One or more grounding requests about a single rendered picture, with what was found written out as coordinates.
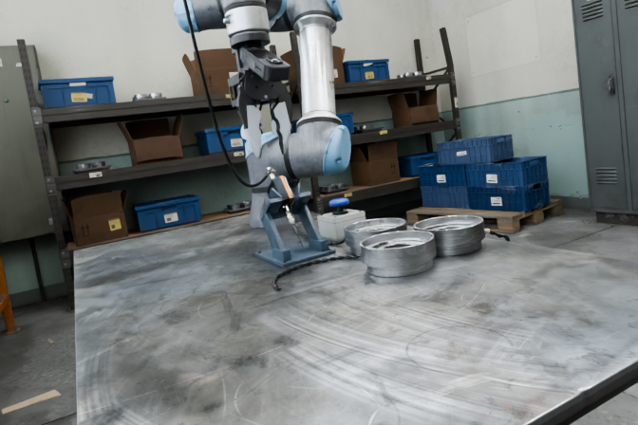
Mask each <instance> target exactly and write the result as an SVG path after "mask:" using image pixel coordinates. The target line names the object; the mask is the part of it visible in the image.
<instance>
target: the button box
mask: <svg viewBox="0 0 638 425"><path fill-rule="evenodd" d="M317 218H318V225H319V231H320V235H321V237H322V238H326V239H329V240H333V241H337V242H338V241H341V240H344V238H345V233H344V227H345V226H347V225H350V224H352V223H356V222H360V221H365V220H366V213H365V212H363V211H355V210H348V209H344V211H343V212H337V211H336V212H330V213H325V214H321V215H317Z"/></svg>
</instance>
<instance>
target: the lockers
mask: <svg viewBox="0 0 638 425"><path fill-rule="evenodd" d="M571 2H572V22H573V33H574V43H575V54H576V64H577V75H578V85H579V96H580V106H581V117H582V127H583V138H584V148H585V159H586V169H587V180H588V190H589V201H590V211H591V212H596V222H597V223H607V224H617V225H628V226H638V0H571ZM612 86H613V89H614V92H615V93H614V94H610V90H612Z"/></svg>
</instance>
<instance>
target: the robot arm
mask: <svg viewBox="0 0 638 425"><path fill-rule="evenodd" d="M187 4H188V9H189V12H190V16H191V21H192V25H193V29H194V32H201V31H203V30H208V29H227V32H228V37H229V38H231V39H230V44H231V49H232V54H235V59H236V65H237V71H238V73H237V74H235V75H234V76H233V77H231V78H230V79H228V85H229V90H230V96H231V102H232V107H235V106H236V109H237V112H238V114H239V116H240V118H241V119H242V121H243V125H242V127H241V137H242V138H244V139H245V140H247V141H246V143H245V150H246V156H245V158H246V159H247V164H248V170H249V177H250V182H251V184H255V183H257V182H258V181H260V180H261V179H262V178H263V177H264V176H265V174H266V171H267V168H268V167H272V169H274V170H275V174H274V175H275V177H280V176H284V177H285V178H286V179H287V182H288V184H289V186H290V188H291V192H292V194H293V196H295V189H296V182H295V179H299V178H307V177H316V176H331V175H336V174H341V173H342V172H344V171H345V170H346V168H347V166H348V164H349V160H350V151H351V143H350V135H349V131H348V129H347V128H346V127H345V126H344V125H343V124H342V121H341V120H340V119H339V118H337V117H336V112H335V94H334V75H333V57H332V39H331V35H332V34H333V33H334V32H335V31H336V29H337V21H338V22H340V21H341V20H343V11H342V6H341V2H340V0H187ZM174 14H175V16H176V20H177V22H178V25H179V26H180V28H181V29H182V30H183V31H185V32H187V33H190V29H189V25H188V21H187V17H186V12H185V8H184V5H183V0H176V1H175V3H174ZM288 31H294V32H295V34H296V35H298V36H299V38H300V65H301V93H302V119H301V120H300V121H298V122H297V123H296V131H297V132H296V133H293V134H291V117H292V102H291V95H290V93H289V91H288V89H287V86H286V84H285V83H282V82H281V81H288V80H289V76H290V68H291V66H290V65H289V64H287V63H286V62H284V61H283V60H281V59H280V58H278V57H277V56H275V55H274V54H272V53H271V52H269V51H268V50H267V49H266V48H262V47H263V46H267V45H268V44H270V43H271V39H270V34H269V33H270V32H288ZM231 86H232V87H233V91H234V96H235V99H234V100H233V94H232V88H231ZM274 102H275V103H274ZM269 103H271V104H272V106H271V109H272V110H271V116H272V132H269V133H265V134H262V135H261V131H260V129H259V122H260V121H261V111H260V110H259V109H257V108H256V107H255V105H259V104H261V105H266V104H269ZM271 181H272V180H271V178H270V177H269V176H268V177H267V179H266V180H265V181H264V182H263V183H261V184H260V185H258V186H256V187H251V188H252V195H253V199H252V205H251V211H250V217H249V220H250V226H251V227H252V228H264V227H263V224H262V222H261V219H260V218H261V216H262V213H263V212H264V210H265V207H266V205H267V203H268V200H269V198H268V193H267V190H268V188H269V185H270V183H271Z"/></svg>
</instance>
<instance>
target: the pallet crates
mask: <svg viewBox="0 0 638 425"><path fill-rule="evenodd" d="M436 144H437V148H438V156H439V162H436V163H431V164H427V165H423V166H419V167H418V169H419V177H420V184H421V186H420V187H421V193H422V205H423V207H419V208H418V209H414V210H410V211H407V214H406V215H407V223H408V224H407V225H411V226H414V224H416V223H417V222H420V221H422V220H424V217H423V215H424V214H428V215H429V218H434V217H440V216H448V215H474V216H479V217H481V218H483V220H484V222H493V223H497V227H484V229H489V230H490V231H495V232H500V233H510V234H515V233H518V232H520V224H521V225H538V224H540V223H542V222H544V215H547V216H560V215H562V214H564V213H563V207H562V204H561V203H562V202H561V201H562V200H561V199H550V192H549V179H548V171H547V163H548V162H547V159H546V157H547V156H539V157H513V156H514V150H513V138H512V134H508V135H499V136H490V137H481V138H471V139H457V140H451V141H446V142H442V143H436ZM429 165H433V166H429Z"/></svg>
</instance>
